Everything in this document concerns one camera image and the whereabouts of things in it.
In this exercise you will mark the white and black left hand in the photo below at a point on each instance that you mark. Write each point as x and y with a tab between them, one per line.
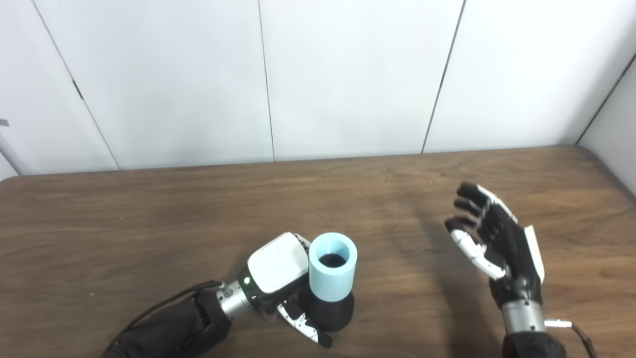
278	261

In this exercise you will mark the white and black right hand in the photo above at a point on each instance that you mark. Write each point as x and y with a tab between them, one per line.
514	248

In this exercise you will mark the light blue cylinder cup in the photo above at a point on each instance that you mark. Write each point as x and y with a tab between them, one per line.
333	281

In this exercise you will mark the black funnel-shaped nozzle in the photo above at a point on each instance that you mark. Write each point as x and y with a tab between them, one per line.
335	313

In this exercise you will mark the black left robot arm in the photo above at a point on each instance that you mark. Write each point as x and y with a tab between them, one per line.
174	328

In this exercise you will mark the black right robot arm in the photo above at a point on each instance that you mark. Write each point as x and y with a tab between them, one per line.
526	333

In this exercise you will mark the black wall panel hinge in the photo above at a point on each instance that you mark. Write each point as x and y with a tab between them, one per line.
78	89

